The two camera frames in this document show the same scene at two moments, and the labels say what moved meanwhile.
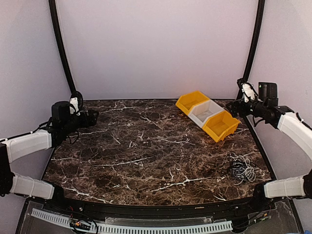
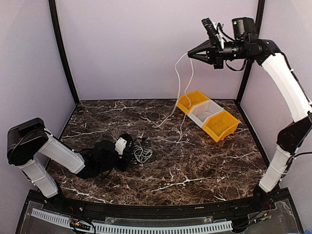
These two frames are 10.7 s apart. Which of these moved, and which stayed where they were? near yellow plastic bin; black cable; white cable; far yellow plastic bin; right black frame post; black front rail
Moved: white cable; black cable
Stayed: far yellow plastic bin; right black frame post; black front rail; near yellow plastic bin
